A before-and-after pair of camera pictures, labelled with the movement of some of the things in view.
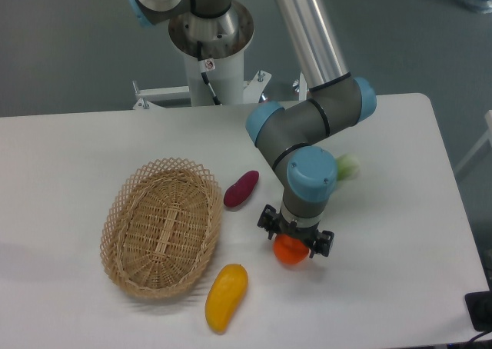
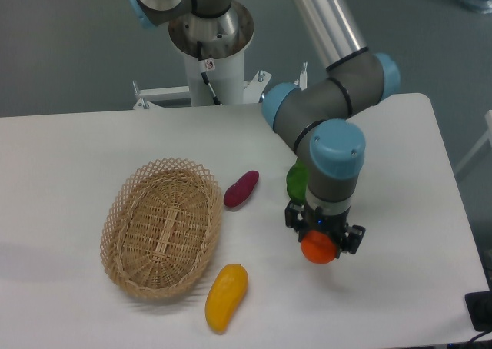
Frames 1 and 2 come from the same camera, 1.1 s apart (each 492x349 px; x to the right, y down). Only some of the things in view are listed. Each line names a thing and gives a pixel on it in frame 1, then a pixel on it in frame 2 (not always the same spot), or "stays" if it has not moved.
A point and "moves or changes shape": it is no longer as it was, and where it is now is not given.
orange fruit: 290,250 moves or changes shape
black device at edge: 479,304 stays
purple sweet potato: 237,194 stays
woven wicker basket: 161,227 stays
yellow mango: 225,294 stays
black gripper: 317,241 to 347,237
